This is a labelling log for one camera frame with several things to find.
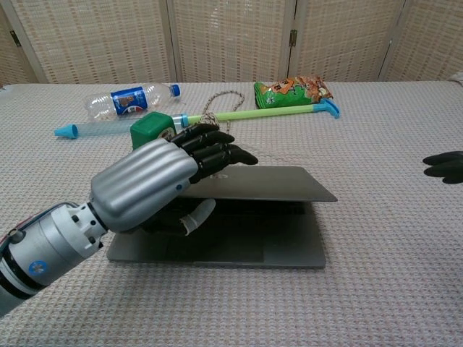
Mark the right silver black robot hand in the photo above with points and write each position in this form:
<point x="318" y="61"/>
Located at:
<point x="448" y="168"/>

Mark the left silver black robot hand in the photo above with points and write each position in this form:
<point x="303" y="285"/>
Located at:
<point x="144" y="180"/>

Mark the silver laptop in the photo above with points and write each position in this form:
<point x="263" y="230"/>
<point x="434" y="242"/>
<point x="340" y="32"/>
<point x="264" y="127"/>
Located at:
<point x="271" y="184"/>

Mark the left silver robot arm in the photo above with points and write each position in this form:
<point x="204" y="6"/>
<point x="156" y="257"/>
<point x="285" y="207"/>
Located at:
<point x="47" y="249"/>

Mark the green square box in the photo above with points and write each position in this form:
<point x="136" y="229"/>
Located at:
<point x="148" y="130"/>

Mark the clear bottle blue label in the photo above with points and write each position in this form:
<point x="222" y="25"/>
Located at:
<point x="130" y="101"/>

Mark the beige woven tablecloth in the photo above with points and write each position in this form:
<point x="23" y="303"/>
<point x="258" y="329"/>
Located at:
<point x="380" y="235"/>

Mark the green blue water pump toy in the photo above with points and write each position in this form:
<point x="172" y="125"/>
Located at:
<point x="260" y="112"/>

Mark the bamboo folding screen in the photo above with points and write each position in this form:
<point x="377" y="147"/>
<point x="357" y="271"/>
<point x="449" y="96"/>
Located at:
<point x="231" y="39"/>

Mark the green orange snack bag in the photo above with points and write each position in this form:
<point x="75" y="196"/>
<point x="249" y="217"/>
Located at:
<point x="289" y="92"/>

